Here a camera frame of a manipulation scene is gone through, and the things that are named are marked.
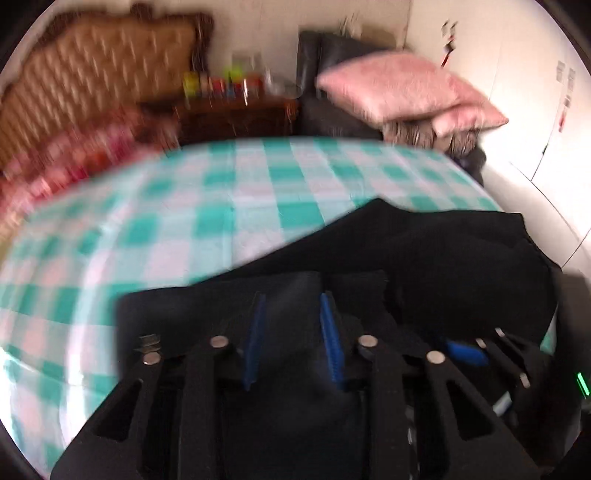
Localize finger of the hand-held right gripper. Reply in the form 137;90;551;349
475;326;533;393
441;337;492;370

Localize red floral blanket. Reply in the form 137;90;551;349
0;106;182;223

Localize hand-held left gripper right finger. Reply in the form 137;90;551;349
318;290;542;480

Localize black leather armchair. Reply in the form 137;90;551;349
295;30;486;186

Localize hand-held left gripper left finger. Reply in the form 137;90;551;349
51;291;269;480

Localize tufted tan carved headboard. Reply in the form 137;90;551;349
0;2;216;172

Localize small pink floral pillow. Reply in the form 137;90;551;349
431;104;509;138

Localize black diamond tassel ornament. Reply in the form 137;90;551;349
440;20;459;66

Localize teal white checked tablecloth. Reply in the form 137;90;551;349
0;138;561;477

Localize large pink floral pillow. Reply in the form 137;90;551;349
316;51;485;126

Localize plaid beige blanket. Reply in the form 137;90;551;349
382;119;479;156

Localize dark wooden nightstand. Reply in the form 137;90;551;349
174;95;301;147

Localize black pants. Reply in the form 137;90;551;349
115;198;562;480

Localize white wardrobe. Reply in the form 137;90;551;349
406;0;591;274

